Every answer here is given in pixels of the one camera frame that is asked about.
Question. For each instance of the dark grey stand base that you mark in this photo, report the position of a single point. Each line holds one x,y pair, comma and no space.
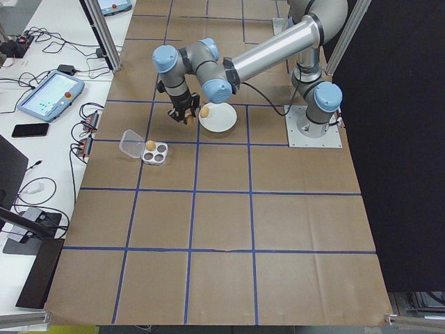
52,224

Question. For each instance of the black monitor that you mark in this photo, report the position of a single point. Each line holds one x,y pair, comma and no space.
10,174

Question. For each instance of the tan egg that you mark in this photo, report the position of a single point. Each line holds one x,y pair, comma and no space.
205,112
190,118
150,145

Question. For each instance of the black frame cover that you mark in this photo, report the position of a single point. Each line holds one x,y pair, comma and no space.
400,139

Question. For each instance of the black box device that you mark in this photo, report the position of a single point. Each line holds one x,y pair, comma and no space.
12,49

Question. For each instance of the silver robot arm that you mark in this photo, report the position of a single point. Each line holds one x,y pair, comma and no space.
291,22
278,52

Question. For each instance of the aluminium table rail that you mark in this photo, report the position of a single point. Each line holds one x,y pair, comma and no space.
413,320
22,320

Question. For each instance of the black power adapter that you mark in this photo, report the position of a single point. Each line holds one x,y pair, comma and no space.
67,69
101,53

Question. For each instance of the grey metal floor frame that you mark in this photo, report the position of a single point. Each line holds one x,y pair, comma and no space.
417,302

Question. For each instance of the black smartphone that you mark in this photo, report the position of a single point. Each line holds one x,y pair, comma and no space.
30,130

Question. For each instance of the aluminium frame bar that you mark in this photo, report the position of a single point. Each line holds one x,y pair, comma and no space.
347,35

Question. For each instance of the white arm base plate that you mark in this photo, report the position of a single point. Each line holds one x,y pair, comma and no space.
330,141
278,24

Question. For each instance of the blue grey teach pendant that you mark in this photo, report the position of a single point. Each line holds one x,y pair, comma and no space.
114,6
52,95

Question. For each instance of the clear plastic egg box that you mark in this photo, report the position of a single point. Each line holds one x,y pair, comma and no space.
131,142

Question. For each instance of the black power strip red switch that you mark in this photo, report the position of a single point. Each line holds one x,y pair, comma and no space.
25,40

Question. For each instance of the black flat panel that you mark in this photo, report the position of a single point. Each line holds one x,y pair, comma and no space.
40,275

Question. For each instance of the black red usb hub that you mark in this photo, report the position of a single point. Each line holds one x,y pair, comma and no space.
92,120
86,146

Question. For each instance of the grey usb hub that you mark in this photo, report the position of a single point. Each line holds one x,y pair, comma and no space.
33,214
19,236

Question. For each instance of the aluminium frame post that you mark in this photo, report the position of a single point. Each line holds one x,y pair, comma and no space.
106,38

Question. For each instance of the round white plate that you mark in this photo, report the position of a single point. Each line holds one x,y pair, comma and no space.
222,120

